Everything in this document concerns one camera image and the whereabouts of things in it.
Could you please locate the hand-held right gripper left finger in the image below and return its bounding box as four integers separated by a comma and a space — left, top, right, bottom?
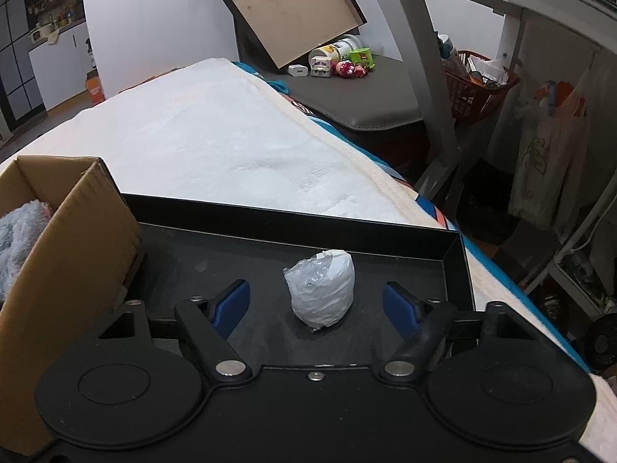
96, 279, 254, 382

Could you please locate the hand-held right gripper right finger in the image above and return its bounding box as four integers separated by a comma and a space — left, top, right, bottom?
381, 281, 543, 381

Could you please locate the black tray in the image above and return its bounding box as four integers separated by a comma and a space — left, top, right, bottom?
120, 193, 478, 367

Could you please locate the white plastic-wrapped bundle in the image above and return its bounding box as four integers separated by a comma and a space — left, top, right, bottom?
283, 249, 355, 331

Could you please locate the brown cardboard box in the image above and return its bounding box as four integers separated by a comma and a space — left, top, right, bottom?
0, 155, 145, 456

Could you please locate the white plastic bag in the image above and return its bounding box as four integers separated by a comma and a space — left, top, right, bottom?
508, 79, 586, 230

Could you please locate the grey padded bench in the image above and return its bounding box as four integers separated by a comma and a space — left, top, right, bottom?
277, 53, 425, 131

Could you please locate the red plastic basket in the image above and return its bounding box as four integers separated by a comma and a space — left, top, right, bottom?
443, 49, 521, 123

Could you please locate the grey fluffy plush toy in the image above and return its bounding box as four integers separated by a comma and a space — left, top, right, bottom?
0, 201, 53, 302

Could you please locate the green toy block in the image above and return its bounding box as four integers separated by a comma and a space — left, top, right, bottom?
348, 48, 376, 69

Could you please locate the white plug adapter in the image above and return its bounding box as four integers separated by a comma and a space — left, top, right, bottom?
308, 56, 334, 78

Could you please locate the white paper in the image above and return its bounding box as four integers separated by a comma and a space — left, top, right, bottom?
467, 55, 508, 88

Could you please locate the small orange box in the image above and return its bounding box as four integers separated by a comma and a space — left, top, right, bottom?
86, 72, 106, 106

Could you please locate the white can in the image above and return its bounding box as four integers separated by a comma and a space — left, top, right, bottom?
308, 35, 363, 66

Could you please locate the brown wooden board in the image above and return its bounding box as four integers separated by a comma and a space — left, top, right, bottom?
195, 0, 368, 69

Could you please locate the black framed glass door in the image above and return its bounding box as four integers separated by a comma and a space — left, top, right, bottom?
0, 0, 46, 133

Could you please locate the shelf of bottles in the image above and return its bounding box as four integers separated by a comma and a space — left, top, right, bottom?
22, 0, 88, 49

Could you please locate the white desk frame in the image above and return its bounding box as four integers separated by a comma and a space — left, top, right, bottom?
354, 0, 617, 319

